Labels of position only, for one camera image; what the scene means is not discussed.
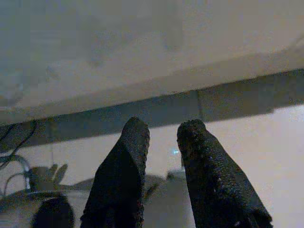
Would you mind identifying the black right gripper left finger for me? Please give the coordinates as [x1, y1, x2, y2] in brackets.
[80, 116, 151, 228]

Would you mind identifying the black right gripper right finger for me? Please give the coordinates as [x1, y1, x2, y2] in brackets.
[176, 119, 274, 228]

